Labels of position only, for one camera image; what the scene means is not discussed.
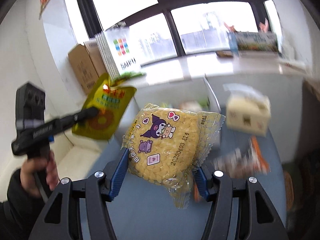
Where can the white storage box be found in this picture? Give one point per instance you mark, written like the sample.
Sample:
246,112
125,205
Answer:
173,93

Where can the yellow donut snack bag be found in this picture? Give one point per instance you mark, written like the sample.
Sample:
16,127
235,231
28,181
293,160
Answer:
111,102

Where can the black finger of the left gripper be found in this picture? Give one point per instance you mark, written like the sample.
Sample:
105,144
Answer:
69,121

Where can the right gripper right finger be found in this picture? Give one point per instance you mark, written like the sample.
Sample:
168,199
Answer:
240,208

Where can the white SANFU shopping bag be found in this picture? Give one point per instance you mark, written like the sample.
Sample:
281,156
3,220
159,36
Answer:
119,51

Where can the brown cardboard box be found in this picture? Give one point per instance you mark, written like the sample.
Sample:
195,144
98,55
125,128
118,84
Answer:
87,64

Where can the blue small box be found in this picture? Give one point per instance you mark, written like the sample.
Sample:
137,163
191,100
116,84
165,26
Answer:
233,43

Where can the corn puff cake packet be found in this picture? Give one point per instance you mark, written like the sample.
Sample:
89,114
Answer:
167,144

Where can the person's left hand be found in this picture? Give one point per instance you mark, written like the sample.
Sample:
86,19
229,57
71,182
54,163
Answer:
42,165

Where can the orange white snack bag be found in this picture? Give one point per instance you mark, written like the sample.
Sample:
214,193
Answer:
243,163

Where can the landscape printed box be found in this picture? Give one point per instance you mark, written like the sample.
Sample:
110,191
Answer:
251,41

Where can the cream tissue pack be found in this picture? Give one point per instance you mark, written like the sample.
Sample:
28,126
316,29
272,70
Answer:
247,109

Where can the green yellow flat packets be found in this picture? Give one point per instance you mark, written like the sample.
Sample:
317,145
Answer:
126,76

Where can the black window frame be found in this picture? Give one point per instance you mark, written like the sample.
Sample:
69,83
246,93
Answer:
174,28

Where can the woven rattan stool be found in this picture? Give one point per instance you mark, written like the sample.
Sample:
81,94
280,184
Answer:
289,190

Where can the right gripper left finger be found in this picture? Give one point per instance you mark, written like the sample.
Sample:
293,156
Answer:
79,207

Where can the brown wrapped snack on sill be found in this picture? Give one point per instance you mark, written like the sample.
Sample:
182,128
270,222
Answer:
224,54

